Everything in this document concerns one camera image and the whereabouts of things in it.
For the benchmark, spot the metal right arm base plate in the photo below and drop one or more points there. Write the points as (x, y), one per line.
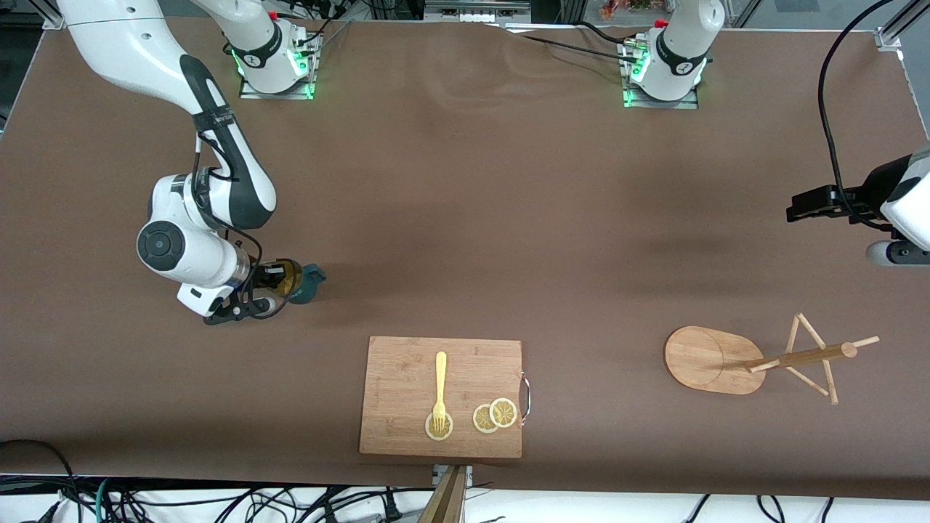
(251, 91)

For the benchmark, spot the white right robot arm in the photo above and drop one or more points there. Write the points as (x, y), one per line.
(131, 43)

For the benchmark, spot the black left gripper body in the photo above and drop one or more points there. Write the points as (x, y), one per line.
(874, 187)

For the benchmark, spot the aluminium frame rail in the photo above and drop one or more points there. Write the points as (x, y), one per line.
(897, 29)

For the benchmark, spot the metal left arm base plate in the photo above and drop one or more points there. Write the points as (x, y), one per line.
(690, 102)

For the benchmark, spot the dark teal mug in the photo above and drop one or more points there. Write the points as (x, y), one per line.
(309, 280)

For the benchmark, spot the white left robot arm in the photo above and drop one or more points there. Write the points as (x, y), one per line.
(679, 51)

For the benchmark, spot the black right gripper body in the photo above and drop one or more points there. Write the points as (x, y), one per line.
(266, 275)

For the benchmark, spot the black power plug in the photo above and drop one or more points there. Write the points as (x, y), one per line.
(392, 511)

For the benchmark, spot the wooden cup rack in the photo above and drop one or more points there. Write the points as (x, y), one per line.
(705, 359)

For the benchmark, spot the grey device behind table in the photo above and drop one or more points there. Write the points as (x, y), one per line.
(476, 9)

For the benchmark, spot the wooden post with metal bracket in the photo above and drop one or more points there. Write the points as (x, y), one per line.
(445, 501)

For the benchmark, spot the bamboo cutting board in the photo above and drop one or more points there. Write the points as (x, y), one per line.
(399, 385)

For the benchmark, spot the lemon slice under fork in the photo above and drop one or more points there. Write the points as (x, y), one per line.
(430, 431)

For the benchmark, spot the yellow plastic fork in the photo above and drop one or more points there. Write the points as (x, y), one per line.
(440, 378)

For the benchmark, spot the aluminium frame corner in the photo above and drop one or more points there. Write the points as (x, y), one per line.
(51, 20)

